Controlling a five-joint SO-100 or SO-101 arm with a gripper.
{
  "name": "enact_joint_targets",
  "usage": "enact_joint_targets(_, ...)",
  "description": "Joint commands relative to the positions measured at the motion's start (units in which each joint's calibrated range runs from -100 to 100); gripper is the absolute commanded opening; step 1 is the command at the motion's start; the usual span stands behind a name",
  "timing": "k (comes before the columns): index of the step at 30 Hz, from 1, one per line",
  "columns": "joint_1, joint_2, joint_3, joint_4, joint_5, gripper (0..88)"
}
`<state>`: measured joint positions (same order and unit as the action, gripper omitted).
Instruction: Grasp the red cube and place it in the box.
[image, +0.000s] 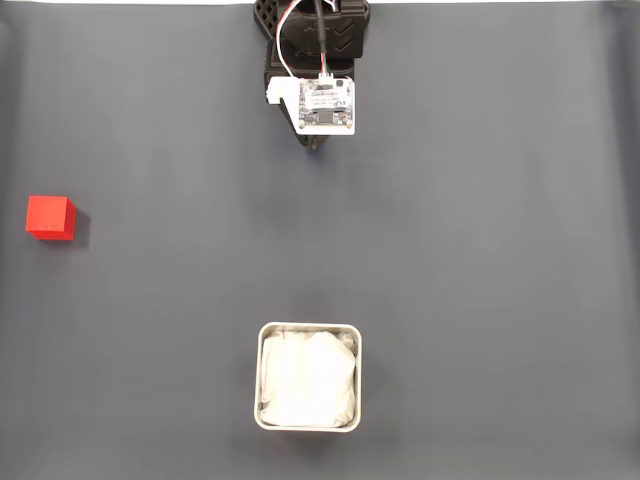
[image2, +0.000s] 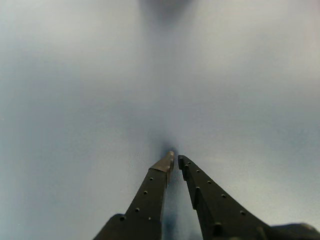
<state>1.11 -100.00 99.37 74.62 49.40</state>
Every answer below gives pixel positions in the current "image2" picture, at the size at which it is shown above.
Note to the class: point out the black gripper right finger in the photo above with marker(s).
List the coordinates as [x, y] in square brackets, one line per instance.
[215, 215]

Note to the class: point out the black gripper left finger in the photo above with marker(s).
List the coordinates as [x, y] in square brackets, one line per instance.
[147, 200]

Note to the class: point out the blue grey table mat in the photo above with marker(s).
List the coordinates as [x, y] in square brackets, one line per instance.
[75, 100]

